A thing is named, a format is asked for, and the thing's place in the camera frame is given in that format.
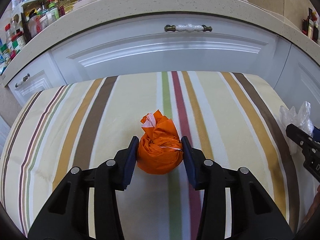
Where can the drawer handle centre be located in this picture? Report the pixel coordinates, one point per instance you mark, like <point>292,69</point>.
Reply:
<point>190,28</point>

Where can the drawer handle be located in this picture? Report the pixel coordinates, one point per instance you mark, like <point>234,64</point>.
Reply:
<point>25,78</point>
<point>190,28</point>

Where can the drawer handle left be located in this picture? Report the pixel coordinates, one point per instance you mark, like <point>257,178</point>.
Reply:
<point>25,78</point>

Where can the small orange bag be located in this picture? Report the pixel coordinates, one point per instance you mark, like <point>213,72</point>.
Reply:
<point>160,149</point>

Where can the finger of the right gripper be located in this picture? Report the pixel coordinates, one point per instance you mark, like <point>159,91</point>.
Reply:
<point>298,136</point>
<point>316,134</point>

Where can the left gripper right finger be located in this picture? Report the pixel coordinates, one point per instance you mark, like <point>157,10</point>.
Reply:
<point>254,214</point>

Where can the red packet by bottle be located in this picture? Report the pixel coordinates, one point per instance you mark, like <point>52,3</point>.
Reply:
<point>315,27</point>

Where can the person's right hand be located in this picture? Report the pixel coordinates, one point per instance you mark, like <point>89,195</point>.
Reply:
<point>313,207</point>

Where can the condiment rack with bottles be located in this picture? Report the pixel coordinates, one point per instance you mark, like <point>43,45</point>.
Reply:
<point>27,19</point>

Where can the striped tablecloth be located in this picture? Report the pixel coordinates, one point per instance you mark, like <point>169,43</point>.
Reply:
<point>232,117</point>

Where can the dark sauce bottle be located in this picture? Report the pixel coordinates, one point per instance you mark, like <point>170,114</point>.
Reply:
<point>310,24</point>

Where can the clear plastic bag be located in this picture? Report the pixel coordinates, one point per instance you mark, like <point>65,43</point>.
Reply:
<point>300,119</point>

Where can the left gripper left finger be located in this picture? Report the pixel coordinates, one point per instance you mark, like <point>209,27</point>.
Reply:
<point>65,213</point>

